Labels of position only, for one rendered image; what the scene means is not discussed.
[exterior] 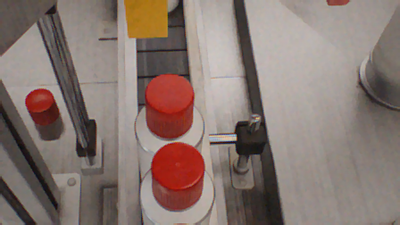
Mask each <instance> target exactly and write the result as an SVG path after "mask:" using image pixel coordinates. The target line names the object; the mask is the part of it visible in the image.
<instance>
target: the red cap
mask: <svg viewBox="0 0 400 225"><path fill-rule="evenodd" d="M25 105H26V108H27V109H28V110H29V114H30V117H31V118H32V120H33V121H34V122H35V123H36V124H39V125H41V126H45V125H48V124H52V122H54V121H56V119H58V116H59V114H60V110H59V108H58V105H57V104H56V101H55V99H54V96H53V94H52V92H51V91H49V90H48V89H44V88H38V89H34V90H32V91H30V93H29V94H28V95H27V96H26V99H25Z"/></svg>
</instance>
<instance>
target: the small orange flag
mask: <svg viewBox="0 0 400 225"><path fill-rule="evenodd" d="M123 3H124V8H125V18H126V23H127V33H128V38H163V37H168V12H167V0H123Z"/></svg>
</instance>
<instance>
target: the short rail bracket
mask: <svg viewBox="0 0 400 225"><path fill-rule="evenodd" d="M234 133H237V144H236V145H235V147H236V151H237V154H238V155H239V157H238V161H237V167H238V168H240V169H244V168H245V167H246V166H247V162H248V160H249V156H250V155H254V154H261V153H262V152H263V149H264V148H265V145H266V143H267V139H266V136H265V129H264V126H263V122H262V117H261V115H260V114H259V113H256V112H255V113H252V114H251V115H250V117H249V121H238V122H237V124H236V127H235V131H234Z"/></svg>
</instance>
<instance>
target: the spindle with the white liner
mask: <svg viewBox="0 0 400 225"><path fill-rule="evenodd" d="M360 79H361V82H362V85H363V87H364V89H365V90H366V92H367V93H368V94H369V95H370V96H371V97H372V98H373V99H374V100H376V101H377V102H378V103H380V104H383V105H384V106H386V107H388V108H392V109H394V110H399V111H400V3H399V4H398V6H397V8H396V9H395V12H394V13H393V14H392V17H391V18H390V21H389V22H388V24H387V26H386V27H385V29H384V30H383V32H382V33H381V36H380V37H379V40H377V41H376V42H375V44H374V46H372V49H371V50H370V54H369V55H367V56H366V58H365V59H364V61H362V64H361V68H360Z"/></svg>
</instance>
